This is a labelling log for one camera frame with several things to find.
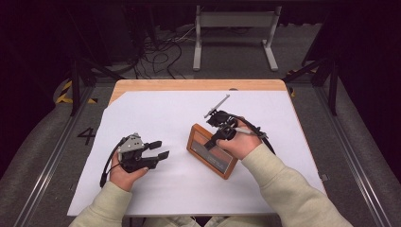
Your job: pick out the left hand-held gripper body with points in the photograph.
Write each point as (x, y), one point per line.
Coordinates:
(134, 145)

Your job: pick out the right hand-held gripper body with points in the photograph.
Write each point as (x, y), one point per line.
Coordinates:
(224, 121)

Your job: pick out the orange wooden photo frame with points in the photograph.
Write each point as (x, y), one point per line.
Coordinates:
(214, 160)

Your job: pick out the person's right hand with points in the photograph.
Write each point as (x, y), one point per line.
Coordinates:
(242, 143)

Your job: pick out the person's left hand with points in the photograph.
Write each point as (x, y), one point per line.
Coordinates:
(124, 178)

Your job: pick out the large white paper sheet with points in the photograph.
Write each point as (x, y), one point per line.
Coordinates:
(176, 107)

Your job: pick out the person's legs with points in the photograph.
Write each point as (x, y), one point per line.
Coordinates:
(170, 222)

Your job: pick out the black metal stand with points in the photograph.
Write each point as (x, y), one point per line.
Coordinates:
(75, 82)
(332, 85)

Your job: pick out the white metal stand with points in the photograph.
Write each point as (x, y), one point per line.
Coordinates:
(236, 19)

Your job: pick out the dark cabinet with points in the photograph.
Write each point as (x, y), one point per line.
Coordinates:
(123, 31)

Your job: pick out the aluminium floor rail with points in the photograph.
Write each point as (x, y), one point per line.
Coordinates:
(53, 157)
(353, 157)

